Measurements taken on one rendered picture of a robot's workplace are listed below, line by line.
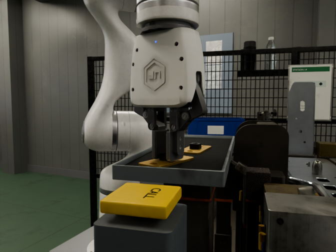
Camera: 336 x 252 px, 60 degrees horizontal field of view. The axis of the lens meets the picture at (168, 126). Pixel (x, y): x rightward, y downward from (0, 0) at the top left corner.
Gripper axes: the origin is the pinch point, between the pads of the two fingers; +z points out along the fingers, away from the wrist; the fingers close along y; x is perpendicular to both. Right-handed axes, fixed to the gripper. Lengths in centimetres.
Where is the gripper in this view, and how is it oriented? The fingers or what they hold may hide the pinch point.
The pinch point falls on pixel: (167, 144)
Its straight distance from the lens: 40.8
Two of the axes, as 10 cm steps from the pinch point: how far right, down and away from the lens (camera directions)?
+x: 6.2, -0.6, 7.8
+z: 0.0, 10.0, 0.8
